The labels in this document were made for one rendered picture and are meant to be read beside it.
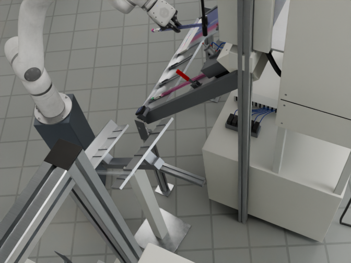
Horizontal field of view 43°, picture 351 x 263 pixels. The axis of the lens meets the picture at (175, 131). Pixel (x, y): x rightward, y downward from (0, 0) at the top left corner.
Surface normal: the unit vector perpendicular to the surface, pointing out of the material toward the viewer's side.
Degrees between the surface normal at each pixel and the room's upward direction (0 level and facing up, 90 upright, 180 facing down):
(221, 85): 90
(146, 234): 0
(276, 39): 0
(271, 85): 0
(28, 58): 59
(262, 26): 90
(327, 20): 90
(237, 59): 90
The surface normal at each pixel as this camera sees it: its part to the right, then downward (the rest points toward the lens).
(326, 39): -0.44, 0.78
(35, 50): 0.72, 0.30
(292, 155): -0.12, -0.54
